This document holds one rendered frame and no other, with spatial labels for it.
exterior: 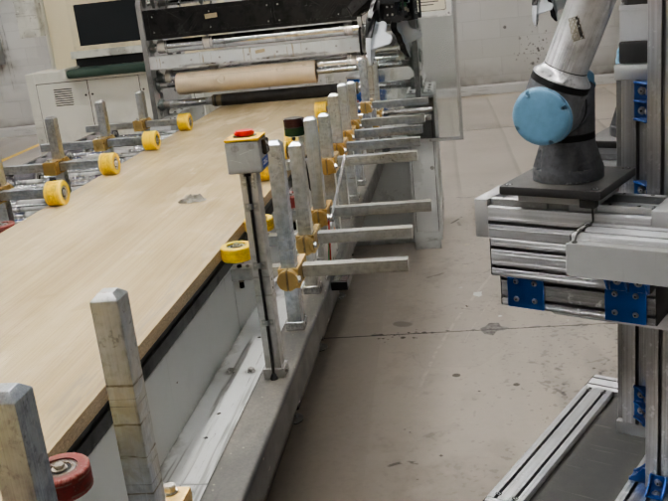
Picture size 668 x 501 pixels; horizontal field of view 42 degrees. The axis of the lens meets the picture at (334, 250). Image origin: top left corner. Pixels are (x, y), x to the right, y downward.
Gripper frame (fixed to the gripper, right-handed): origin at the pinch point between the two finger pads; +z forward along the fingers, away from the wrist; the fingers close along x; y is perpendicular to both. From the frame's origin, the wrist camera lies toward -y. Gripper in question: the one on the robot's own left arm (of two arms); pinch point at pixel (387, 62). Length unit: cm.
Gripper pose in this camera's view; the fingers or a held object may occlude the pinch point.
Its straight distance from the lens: 190.0
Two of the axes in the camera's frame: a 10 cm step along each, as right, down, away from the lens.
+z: 1.0, 9.5, 2.9
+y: 8.0, 0.9, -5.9
